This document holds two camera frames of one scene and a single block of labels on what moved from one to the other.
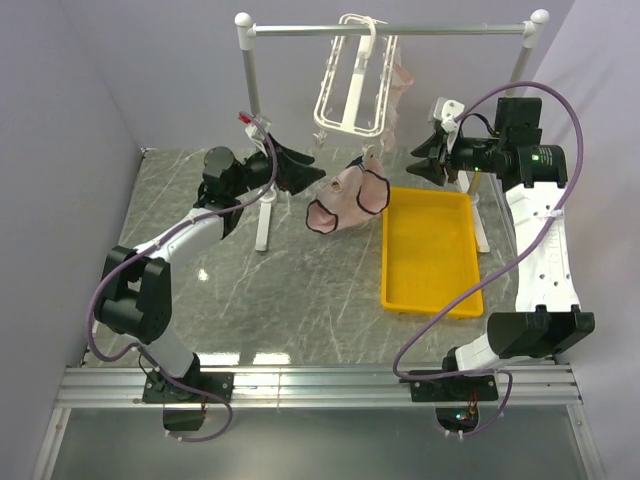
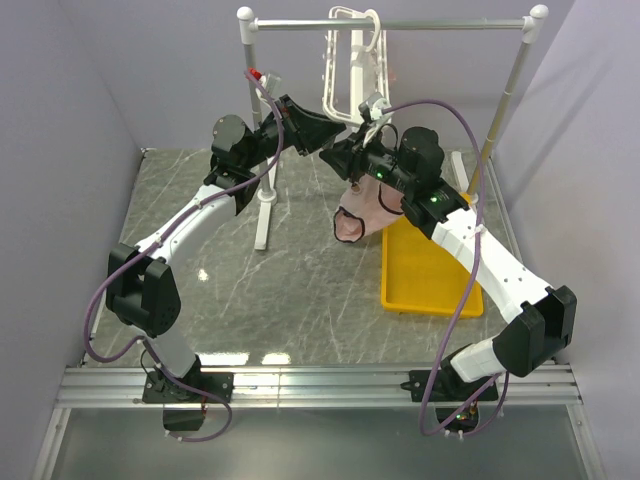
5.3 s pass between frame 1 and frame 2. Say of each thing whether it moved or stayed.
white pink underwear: moved
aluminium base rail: stayed
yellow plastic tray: stayed
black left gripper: moved
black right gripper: moved
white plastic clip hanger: moved
